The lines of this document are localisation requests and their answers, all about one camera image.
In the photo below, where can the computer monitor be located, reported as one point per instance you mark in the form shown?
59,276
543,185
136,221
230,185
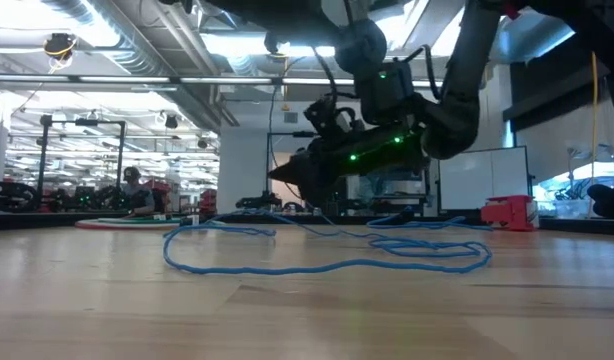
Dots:
407,184

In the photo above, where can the person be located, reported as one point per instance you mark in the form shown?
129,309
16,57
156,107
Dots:
139,200

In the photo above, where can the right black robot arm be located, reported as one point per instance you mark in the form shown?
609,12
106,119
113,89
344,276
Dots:
462,75

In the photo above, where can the silver ceiling duct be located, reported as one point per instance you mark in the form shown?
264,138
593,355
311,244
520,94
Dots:
137,55

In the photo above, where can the black table edge rail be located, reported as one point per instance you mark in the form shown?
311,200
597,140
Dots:
37,220

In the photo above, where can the black overhead beam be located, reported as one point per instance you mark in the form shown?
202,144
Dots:
547,95

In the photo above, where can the black chair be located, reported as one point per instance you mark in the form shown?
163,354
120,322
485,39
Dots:
609,200

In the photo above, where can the red tool cart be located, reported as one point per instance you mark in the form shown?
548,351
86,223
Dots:
164,192
209,202

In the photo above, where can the whiteboard on stand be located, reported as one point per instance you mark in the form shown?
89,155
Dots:
482,177

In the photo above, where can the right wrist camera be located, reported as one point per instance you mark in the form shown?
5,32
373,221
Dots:
337,120

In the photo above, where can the long ceiling light strip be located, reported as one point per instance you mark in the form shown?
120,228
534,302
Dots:
122,79

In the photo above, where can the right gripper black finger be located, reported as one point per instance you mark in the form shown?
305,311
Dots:
292,175
314,197

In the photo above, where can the background black robot arm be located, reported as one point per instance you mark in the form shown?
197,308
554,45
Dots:
259,201
12,192

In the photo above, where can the red tape dispenser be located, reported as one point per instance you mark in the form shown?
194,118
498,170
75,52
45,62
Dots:
507,212

